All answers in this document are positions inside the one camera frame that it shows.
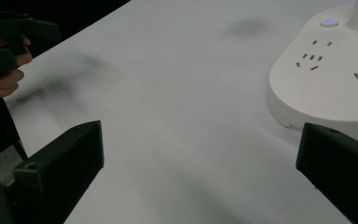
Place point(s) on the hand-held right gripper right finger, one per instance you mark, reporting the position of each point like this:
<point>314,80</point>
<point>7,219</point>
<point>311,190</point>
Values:
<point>341,168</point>

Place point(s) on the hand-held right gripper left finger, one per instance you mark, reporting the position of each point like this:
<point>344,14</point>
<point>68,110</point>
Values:
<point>65,161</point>

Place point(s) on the white power strip lamp base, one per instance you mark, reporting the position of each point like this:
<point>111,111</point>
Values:
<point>326,87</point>

